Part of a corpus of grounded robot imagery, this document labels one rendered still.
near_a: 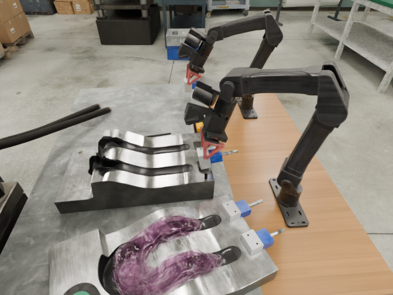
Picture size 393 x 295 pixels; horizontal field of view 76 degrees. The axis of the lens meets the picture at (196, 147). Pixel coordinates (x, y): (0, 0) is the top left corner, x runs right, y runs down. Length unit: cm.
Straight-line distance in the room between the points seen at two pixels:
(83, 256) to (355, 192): 197
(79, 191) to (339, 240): 81
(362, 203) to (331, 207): 126
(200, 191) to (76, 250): 39
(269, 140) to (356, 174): 139
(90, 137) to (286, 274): 92
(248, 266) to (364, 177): 185
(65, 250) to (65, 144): 60
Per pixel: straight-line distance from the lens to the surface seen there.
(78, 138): 123
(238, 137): 114
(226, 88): 67
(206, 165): 81
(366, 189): 234
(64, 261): 71
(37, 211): 99
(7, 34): 533
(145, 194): 83
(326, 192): 100
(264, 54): 121
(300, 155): 75
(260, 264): 71
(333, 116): 65
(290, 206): 89
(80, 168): 97
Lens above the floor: 149
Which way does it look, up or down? 40 degrees down
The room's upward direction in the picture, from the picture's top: straight up
